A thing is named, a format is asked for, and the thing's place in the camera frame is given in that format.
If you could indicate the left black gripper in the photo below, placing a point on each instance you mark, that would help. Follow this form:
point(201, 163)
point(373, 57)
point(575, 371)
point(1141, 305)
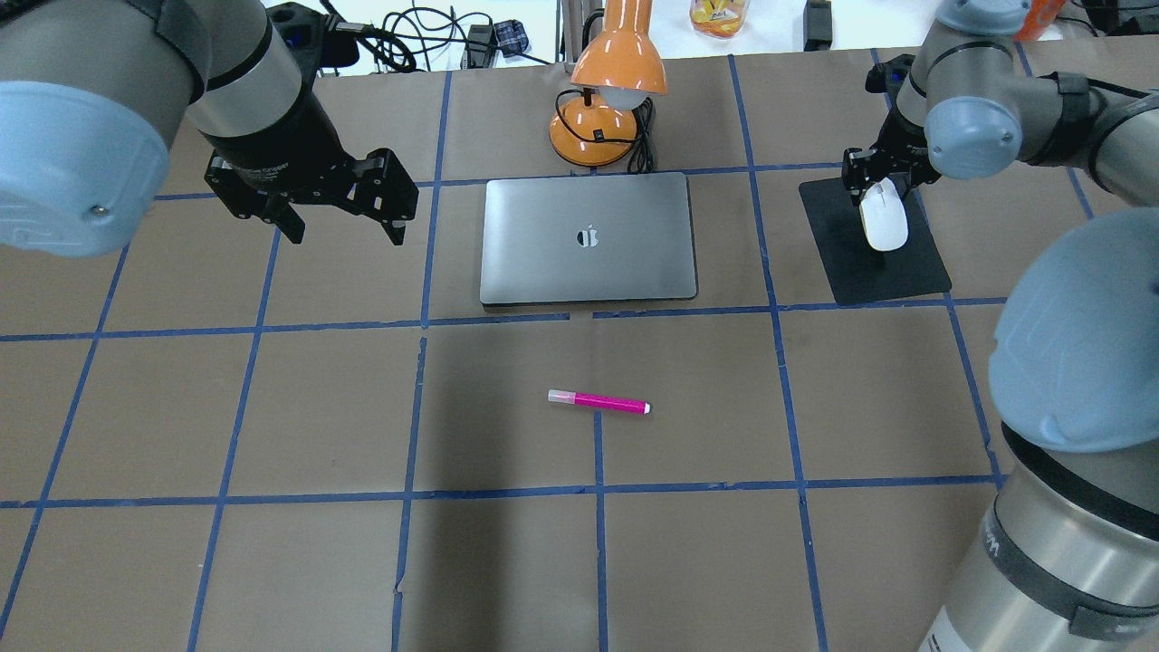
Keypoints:
point(279, 138)

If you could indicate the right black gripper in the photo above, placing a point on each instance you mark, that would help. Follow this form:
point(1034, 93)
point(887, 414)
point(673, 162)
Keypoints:
point(900, 142)

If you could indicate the white computer mouse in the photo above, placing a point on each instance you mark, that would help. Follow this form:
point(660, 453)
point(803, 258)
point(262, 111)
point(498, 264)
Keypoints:
point(883, 217)

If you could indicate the pink marker pen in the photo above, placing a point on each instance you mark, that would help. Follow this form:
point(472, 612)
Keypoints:
point(602, 402)

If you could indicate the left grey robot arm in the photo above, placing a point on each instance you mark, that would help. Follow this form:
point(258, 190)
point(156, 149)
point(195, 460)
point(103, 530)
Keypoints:
point(93, 93)

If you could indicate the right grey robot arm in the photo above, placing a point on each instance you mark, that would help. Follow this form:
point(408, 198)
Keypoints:
point(1065, 559)

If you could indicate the black mousepad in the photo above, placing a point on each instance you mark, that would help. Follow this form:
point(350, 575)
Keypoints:
point(856, 273)

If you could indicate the black power adapter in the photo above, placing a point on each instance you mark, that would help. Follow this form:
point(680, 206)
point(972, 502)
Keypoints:
point(817, 25)

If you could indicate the grey closed laptop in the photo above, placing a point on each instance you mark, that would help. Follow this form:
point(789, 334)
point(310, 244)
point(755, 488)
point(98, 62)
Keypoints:
point(599, 238)

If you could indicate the orange desk lamp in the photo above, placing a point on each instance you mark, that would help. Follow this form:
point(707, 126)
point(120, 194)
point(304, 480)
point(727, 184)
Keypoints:
point(596, 123)

